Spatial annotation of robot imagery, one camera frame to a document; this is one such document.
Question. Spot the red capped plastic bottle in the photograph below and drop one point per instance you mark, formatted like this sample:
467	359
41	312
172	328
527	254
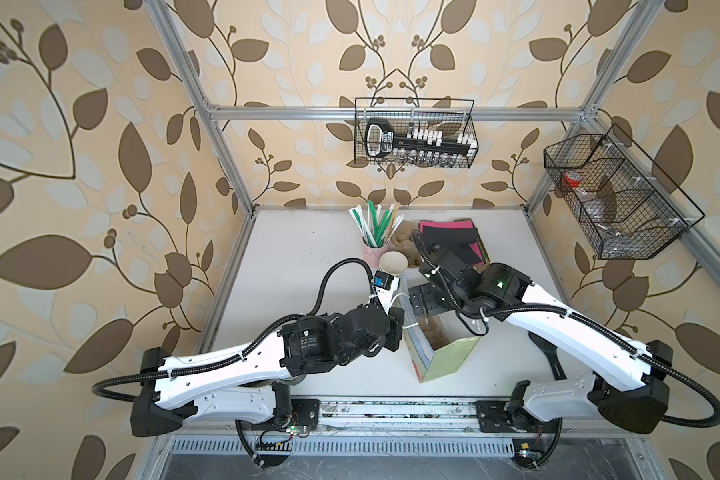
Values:
587	206

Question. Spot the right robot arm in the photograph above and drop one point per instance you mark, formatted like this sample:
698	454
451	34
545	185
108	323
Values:
626	385

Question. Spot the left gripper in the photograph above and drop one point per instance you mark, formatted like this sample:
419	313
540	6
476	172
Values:
395	319

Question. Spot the black wire basket back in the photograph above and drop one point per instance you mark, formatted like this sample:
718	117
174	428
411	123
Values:
450	116

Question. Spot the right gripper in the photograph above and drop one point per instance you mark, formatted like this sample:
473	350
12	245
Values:
425	291

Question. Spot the brown pulp cup carrier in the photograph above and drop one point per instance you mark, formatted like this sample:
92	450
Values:
434	331

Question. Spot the brown pulp cup carriers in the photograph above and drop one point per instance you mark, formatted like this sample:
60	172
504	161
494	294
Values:
403	243

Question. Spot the black tool in basket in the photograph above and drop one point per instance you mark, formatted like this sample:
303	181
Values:
380	140

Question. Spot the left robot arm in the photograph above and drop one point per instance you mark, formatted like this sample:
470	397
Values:
251	382

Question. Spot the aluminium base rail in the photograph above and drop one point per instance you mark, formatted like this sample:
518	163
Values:
393	416

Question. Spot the black adjustable wrench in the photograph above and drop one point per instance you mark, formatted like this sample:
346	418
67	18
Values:
549	350

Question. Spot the stack of coloured napkins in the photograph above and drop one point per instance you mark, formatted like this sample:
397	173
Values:
459	237

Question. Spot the black wire basket right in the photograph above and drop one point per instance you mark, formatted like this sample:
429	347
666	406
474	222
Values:
646	208

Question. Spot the cup of wrapped straws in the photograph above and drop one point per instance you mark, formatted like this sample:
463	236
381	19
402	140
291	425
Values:
376	225

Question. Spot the green white paper bag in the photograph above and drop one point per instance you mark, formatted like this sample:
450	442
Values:
432	364

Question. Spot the black wire basket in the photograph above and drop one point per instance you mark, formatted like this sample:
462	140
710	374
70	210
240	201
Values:
646	208
450	116

